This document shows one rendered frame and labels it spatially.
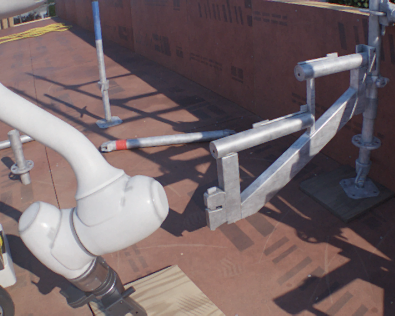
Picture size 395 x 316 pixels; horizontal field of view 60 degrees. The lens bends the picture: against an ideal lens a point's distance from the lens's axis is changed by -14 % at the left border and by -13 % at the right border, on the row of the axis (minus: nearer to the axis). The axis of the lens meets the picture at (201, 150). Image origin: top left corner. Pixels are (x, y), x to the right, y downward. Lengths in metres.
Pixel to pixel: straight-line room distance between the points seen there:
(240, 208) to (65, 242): 0.64
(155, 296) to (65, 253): 0.47
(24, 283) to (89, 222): 0.69
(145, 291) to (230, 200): 0.37
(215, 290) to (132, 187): 0.59
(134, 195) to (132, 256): 0.68
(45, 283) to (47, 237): 0.60
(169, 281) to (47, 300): 0.39
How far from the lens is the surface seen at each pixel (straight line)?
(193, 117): 2.30
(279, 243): 1.30
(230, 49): 2.43
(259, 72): 2.19
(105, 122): 2.38
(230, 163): 1.07
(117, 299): 0.81
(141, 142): 1.95
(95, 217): 0.64
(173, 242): 1.32
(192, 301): 1.09
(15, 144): 1.79
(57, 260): 0.71
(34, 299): 1.24
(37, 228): 0.69
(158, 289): 1.13
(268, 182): 1.18
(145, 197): 0.62
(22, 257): 1.42
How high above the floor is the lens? 0.84
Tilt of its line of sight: 26 degrees down
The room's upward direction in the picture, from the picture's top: 4 degrees counter-clockwise
